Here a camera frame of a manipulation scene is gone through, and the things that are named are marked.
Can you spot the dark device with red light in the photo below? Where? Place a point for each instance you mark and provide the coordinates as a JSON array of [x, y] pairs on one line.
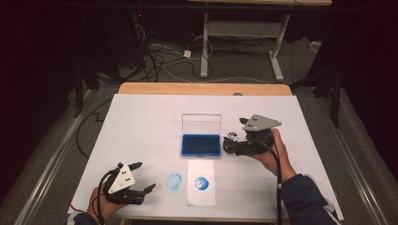
[[139, 22]]

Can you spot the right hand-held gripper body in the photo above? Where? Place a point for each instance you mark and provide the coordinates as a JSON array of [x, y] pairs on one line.
[[259, 123]]

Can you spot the person's left hand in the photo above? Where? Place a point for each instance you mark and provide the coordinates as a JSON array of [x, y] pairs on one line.
[[104, 207]]

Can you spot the small white paper sheet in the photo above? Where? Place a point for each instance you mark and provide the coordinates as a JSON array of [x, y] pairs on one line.
[[201, 168]]

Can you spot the clear plastic cap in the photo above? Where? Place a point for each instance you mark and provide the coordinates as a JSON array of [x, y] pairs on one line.
[[174, 182]]

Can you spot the large white table cover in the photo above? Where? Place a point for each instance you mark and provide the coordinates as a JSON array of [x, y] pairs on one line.
[[140, 131]]

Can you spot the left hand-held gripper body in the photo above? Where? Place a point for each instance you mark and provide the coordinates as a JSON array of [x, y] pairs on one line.
[[122, 181]]

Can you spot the white power adapter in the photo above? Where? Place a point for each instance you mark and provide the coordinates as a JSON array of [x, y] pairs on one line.
[[187, 53]]

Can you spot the person's right hand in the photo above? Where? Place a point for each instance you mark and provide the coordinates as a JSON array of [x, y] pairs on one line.
[[278, 159]]

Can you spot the blue ink pad clear case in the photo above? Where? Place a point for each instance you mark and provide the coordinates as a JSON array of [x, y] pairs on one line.
[[200, 145]]

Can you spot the metal floor rail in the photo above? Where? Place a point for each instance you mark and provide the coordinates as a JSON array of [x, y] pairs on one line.
[[353, 168], [53, 159]]

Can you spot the black stand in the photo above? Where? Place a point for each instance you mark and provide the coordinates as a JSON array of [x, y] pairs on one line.
[[336, 100], [78, 93]]

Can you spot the white metal desk frame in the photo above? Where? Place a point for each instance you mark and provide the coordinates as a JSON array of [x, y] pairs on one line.
[[244, 28]]

